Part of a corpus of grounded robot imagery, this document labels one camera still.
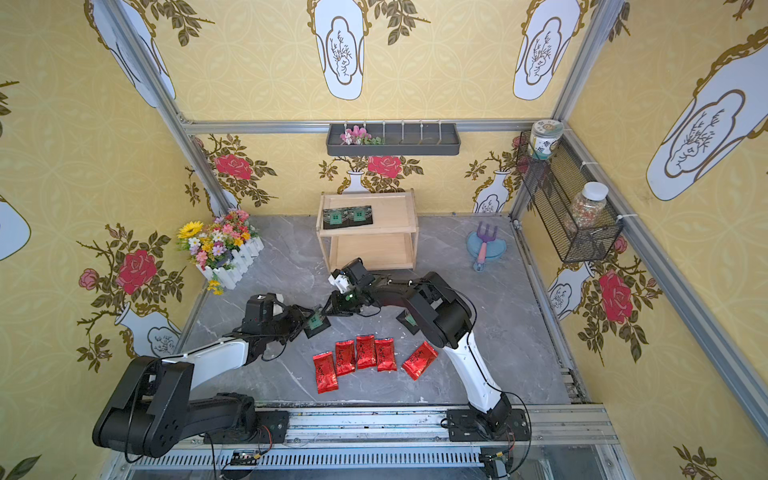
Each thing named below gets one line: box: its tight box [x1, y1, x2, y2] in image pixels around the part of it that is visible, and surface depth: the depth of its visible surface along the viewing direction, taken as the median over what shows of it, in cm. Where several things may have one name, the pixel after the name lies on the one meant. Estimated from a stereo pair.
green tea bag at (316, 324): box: [304, 310, 332, 339], surface depth 94 cm
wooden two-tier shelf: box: [316, 188, 419, 273], surface depth 97 cm
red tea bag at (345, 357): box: [335, 340, 355, 377], surface depth 85 cm
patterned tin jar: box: [530, 119, 565, 160], surface depth 87 cm
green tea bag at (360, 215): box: [348, 205, 373, 227], surface depth 94 cm
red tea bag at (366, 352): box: [356, 334, 377, 369], surface depth 86 cm
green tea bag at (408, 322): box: [396, 309, 420, 336], surface depth 94 cm
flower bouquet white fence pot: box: [177, 208, 264, 295], surface depth 95 cm
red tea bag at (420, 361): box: [402, 341, 439, 381], surface depth 85 cm
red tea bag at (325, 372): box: [312, 351, 339, 394], surface depth 83 cm
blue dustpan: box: [466, 231, 507, 271], surface depth 114 cm
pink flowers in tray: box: [340, 125, 382, 145], surface depth 89 cm
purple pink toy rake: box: [475, 221, 498, 271], surface depth 112 cm
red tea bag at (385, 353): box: [374, 338, 397, 372], surface depth 85 cm
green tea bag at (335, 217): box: [323, 207, 349, 230], surface depth 94 cm
